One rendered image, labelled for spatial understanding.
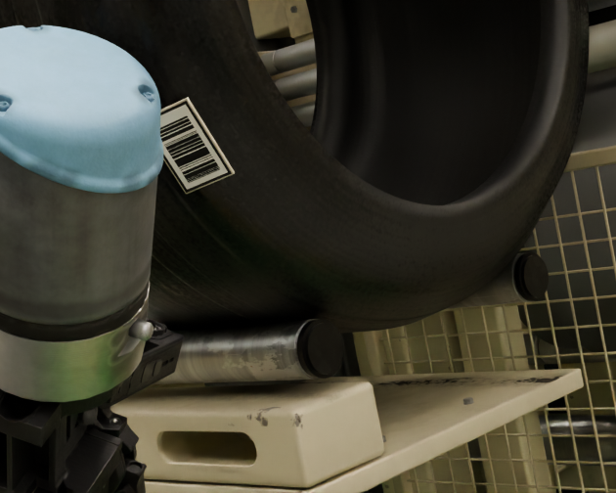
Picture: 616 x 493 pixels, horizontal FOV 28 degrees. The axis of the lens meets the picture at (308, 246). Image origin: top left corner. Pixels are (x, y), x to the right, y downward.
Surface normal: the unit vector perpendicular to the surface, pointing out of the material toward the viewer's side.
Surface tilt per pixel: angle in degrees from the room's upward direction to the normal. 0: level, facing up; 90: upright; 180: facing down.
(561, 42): 66
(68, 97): 42
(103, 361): 129
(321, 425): 90
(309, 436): 90
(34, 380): 121
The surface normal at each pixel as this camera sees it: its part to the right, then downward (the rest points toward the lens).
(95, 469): 0.14, -0.78
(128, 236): 0.80, 0.45
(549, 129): 0.79, 0.02
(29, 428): -0.33, 0.55
